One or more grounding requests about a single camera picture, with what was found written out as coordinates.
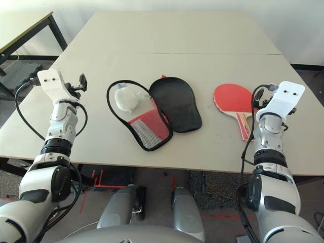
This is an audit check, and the grey robot left leg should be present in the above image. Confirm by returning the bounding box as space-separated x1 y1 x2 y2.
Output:
97 184 147 230

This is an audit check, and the dark grey foam floor mat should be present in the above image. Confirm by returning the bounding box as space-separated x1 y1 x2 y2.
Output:
0 62 44 96

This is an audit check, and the red ping-pong paddle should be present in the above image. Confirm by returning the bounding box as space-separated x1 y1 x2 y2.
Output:
213 83 259 141

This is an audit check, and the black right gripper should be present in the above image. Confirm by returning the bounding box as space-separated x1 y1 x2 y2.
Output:
254 89 273 109

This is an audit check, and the beige side table black frame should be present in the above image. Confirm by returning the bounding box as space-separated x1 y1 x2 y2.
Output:
0 10 68 76

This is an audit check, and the grey robot torso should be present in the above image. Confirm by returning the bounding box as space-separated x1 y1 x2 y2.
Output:
57 226 203 243

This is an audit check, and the grey robot right leg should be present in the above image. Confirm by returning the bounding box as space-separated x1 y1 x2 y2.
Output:
170 186 206 241

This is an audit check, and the thin white floor cable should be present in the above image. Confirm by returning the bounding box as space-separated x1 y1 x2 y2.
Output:
64 219 99 238

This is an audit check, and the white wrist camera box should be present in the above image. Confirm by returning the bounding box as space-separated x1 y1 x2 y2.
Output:
37 70 74 102
255 80 305 120

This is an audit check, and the grey robot leg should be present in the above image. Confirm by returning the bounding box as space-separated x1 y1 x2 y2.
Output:
97 184 147 230
170 186 206 241

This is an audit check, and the brown speckled floor mat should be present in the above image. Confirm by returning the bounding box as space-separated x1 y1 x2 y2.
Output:
0 169 28 200

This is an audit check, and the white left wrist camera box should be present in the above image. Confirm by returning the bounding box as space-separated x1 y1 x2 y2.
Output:
37 70 74 102

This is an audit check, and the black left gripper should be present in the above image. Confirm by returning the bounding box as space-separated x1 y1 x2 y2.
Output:
66 73 89 100

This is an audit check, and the dark speckled floor mat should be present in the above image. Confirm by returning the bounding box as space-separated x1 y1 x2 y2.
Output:
189 170 254 211

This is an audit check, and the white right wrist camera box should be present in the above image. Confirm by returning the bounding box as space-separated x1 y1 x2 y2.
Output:
255 80 305 120

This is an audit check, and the red black paddle case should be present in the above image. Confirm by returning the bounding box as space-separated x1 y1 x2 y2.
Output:
106 75 203 152

